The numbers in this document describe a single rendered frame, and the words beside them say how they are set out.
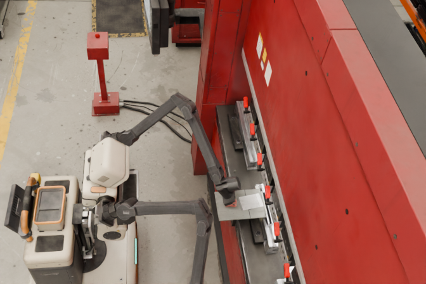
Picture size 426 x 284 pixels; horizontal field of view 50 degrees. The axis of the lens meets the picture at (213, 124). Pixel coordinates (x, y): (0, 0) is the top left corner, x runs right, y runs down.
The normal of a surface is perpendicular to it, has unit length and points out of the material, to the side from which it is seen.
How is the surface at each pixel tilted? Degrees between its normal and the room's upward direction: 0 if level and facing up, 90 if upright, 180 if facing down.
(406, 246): 90
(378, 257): 90
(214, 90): 90
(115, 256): 0
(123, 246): 0
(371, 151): 90
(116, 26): 0
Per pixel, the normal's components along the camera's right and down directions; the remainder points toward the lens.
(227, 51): 0.14, 0.77
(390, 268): -0.99, 0.04
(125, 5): 0.10, -0.64
